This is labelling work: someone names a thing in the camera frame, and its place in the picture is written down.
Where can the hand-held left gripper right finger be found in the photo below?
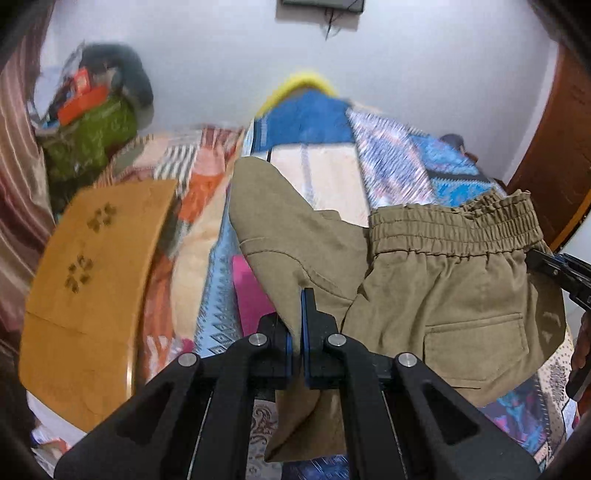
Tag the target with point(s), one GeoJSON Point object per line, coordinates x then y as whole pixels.
{"type": "Point", "coordinates": [304, 341]}

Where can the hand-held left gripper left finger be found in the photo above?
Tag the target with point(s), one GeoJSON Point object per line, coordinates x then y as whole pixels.
{"type": "Point", "coordinates": [287, 360]}

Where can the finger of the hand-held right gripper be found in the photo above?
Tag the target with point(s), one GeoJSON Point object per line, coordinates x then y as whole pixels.
{"type": "Point", "coordinates": [581, 293]}
{"type": "Point", "coordinates": [554, 263]}

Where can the khaki elastic-waist shorts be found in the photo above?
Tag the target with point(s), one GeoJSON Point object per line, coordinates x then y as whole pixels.
{"type": "Point", "coordinates": [438, 295]}

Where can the white dotted bed sheet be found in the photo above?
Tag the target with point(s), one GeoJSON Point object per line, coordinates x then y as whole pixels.
{"type": "Point", "coordinates": [556, 383]}

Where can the pink cloth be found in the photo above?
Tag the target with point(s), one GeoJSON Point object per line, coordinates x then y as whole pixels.
{"type": "Point", "coordinates": [249, 300]}

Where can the wooden door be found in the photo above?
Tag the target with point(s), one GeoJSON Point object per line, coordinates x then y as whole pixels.
{"type": "Point", "coordinates": [558, 161]}

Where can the grey backpack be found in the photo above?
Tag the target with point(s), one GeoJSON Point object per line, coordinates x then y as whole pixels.
{"type": "Point", "coordinates": [455, 141]}

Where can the wooden lap table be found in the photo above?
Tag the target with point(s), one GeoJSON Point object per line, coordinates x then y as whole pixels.
{"type": "Point", "coordinates": [92, 300]}

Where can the blue patchwork blanket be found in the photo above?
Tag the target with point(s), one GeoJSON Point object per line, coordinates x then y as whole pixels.
{"type": "Point", "coordinates": [314, 124]}

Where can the green patterned bag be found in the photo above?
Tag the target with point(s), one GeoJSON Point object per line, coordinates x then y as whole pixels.
{"type": "Point", "coordinates": [87, 138]}

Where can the grey plush toy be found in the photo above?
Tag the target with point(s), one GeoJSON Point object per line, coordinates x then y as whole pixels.
{"type": "Point", "coordinates": [134, 78]}

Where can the striped pink curtain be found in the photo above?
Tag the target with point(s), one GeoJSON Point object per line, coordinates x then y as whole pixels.
{"type": "Point", "coordinates": [18, 184]}

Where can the orange box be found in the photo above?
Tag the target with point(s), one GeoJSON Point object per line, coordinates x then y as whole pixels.
{"type": "Point", "coordinates": [83, 104]}

